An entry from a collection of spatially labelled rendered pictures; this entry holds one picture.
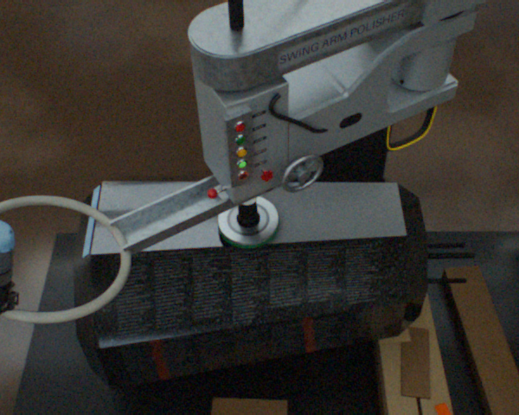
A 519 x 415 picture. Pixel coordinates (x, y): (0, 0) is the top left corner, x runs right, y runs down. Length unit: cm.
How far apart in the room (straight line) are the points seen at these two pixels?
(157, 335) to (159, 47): 242
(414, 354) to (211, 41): 164
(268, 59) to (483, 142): 237
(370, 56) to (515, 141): 208
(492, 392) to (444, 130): 156
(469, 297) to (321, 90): 148
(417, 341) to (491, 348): 36
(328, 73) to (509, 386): 158
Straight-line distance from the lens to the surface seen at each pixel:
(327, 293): 254
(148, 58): 453
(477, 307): 332
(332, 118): 219
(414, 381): 295
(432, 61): 234
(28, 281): 358
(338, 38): 197
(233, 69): 185
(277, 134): 208
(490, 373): 318
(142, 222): 231
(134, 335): 259
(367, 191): 266
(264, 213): 251
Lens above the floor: 285
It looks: 51 degrees down
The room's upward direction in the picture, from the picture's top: 2 degrees counter-clockwise
